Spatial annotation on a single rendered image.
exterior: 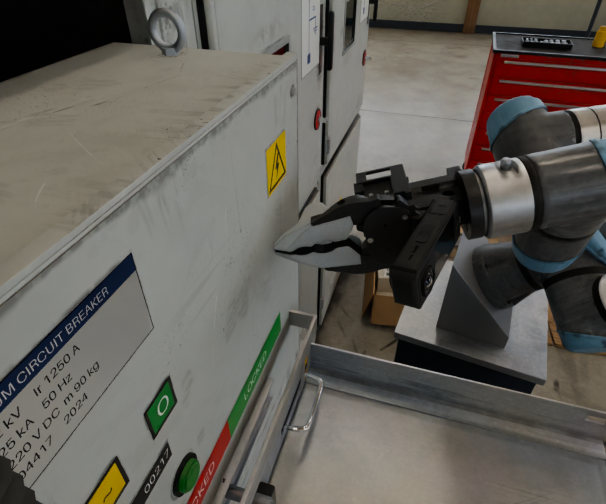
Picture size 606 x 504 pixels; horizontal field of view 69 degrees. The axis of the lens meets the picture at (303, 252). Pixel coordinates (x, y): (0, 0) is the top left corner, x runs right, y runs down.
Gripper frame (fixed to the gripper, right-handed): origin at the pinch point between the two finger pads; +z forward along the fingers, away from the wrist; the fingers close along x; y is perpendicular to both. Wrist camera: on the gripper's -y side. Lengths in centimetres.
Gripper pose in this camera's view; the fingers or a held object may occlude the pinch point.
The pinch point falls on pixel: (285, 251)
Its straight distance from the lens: 46.7
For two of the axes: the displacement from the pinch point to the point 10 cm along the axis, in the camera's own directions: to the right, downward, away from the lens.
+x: -2.6, -7.7, -5.9
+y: 0.4, -6.1, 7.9
